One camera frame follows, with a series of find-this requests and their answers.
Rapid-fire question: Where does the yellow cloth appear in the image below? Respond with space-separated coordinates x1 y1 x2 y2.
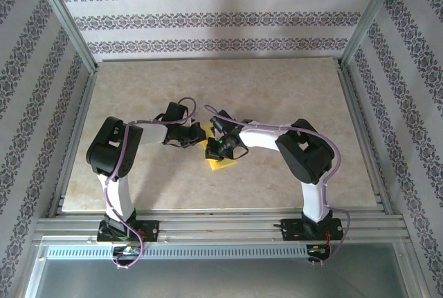
201 123 240 172

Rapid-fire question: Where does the grey metal panel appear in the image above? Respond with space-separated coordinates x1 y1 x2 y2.
22 242 426 298

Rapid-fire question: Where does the small circuit board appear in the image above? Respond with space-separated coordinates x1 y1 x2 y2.
112 245 145 257
306 244 332 258

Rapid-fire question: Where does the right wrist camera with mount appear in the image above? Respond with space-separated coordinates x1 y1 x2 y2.
209 114 226 133

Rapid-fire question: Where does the thin aluminium wall rail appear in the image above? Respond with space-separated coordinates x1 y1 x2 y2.
98 56 342 64

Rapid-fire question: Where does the grey slotted cable duct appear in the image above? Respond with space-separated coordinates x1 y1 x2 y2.
44 244 333 261

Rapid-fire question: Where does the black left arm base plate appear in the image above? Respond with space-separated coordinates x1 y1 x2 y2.
96 220 161 243

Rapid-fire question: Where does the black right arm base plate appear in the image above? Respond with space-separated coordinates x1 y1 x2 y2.
280 218 345 243

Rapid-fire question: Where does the aluminium table side rail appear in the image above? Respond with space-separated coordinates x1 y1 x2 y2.
337 64 396 216
46 66 100 218

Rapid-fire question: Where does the aluminium frame post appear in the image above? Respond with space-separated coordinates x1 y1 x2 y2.
29 0 100 74
337 0 408 69

